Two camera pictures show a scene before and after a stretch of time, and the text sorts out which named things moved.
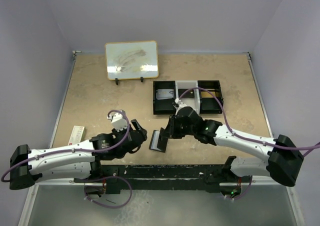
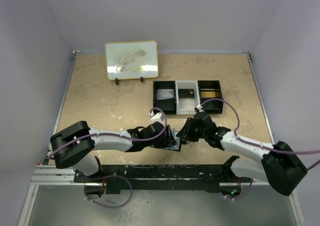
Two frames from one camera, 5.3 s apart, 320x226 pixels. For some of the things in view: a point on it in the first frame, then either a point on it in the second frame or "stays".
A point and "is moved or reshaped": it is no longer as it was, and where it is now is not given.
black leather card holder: x=159 y=140 is moved or reshaped
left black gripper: x=137 y=127 → x=163 y=141
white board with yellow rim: x=132 y=60 stays
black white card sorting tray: x=165 y=93 stays
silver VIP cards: x=163 y=94 stays
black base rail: x=119 y=178 stays
